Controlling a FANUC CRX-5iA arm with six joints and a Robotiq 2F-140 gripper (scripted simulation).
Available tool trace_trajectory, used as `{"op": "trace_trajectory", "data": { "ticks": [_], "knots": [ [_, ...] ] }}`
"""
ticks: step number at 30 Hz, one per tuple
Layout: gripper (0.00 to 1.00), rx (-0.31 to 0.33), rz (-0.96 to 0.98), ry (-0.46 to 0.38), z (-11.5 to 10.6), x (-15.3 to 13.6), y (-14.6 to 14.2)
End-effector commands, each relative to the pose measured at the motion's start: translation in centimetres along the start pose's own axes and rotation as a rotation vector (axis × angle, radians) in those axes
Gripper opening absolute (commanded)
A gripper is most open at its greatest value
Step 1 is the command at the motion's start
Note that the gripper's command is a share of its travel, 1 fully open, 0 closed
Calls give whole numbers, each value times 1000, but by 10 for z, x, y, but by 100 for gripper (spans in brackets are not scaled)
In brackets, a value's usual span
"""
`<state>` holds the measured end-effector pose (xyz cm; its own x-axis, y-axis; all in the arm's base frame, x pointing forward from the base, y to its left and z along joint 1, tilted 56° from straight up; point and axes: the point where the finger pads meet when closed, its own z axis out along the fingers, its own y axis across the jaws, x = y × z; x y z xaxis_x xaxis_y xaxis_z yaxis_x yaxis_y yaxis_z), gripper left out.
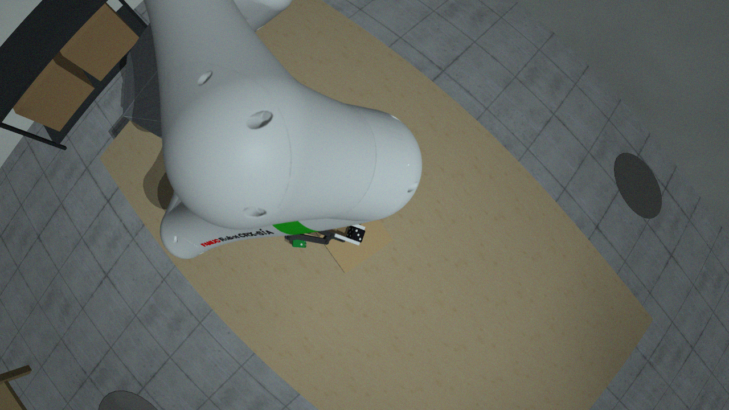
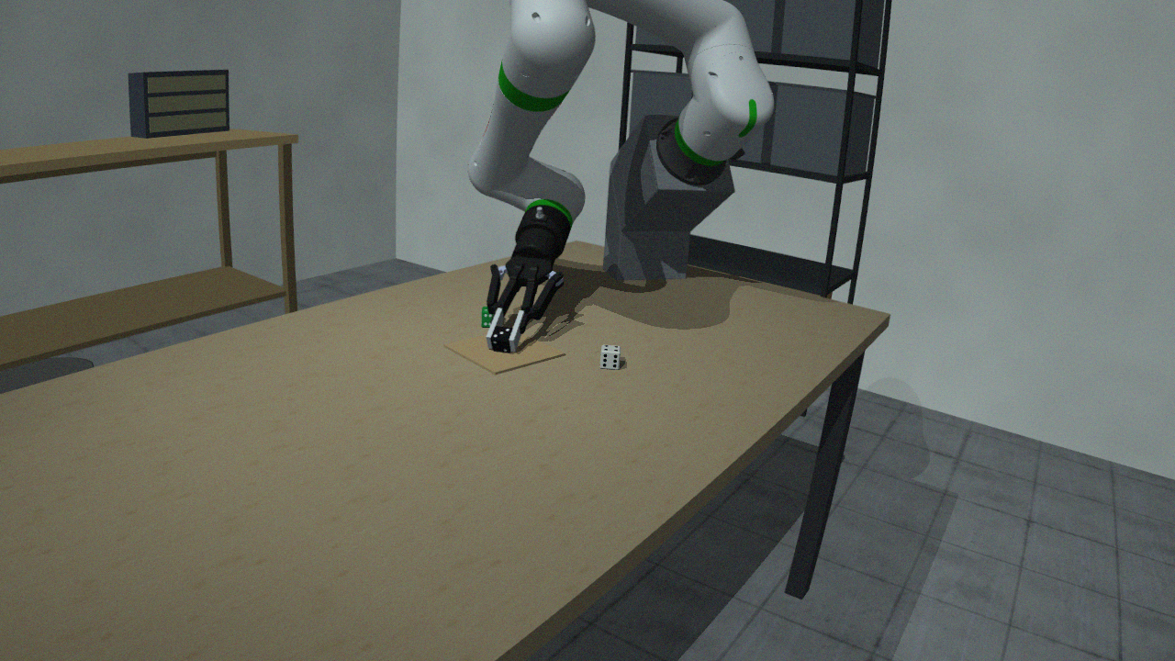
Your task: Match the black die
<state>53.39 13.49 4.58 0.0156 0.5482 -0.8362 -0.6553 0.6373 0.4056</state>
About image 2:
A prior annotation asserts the tan square mat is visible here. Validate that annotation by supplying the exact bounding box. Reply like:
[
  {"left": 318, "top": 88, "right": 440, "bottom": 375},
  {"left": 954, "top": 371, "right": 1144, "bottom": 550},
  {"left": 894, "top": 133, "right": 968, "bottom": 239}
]
[{"left": 444, "top": 333, "right": 565, "bottom": 375}]

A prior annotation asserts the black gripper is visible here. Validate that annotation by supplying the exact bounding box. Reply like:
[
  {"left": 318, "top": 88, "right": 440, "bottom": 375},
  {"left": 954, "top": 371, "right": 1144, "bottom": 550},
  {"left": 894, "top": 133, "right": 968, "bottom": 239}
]
[{"left": 486, "top": 228, "right": 564, "bottom": 352}]

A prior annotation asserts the white die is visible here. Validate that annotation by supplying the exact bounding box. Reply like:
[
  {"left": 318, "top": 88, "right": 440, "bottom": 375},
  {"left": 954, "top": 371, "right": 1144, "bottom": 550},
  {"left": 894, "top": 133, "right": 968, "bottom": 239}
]
[{"left": 600, "top": 344, "right": 622, "bottom": 370}]

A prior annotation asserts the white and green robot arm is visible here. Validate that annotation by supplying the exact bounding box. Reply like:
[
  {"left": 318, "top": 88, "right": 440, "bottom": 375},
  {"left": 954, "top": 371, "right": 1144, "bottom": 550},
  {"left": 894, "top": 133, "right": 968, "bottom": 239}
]
[{"left": 468, "top": 0, "right": 774, "bottom": 259}]

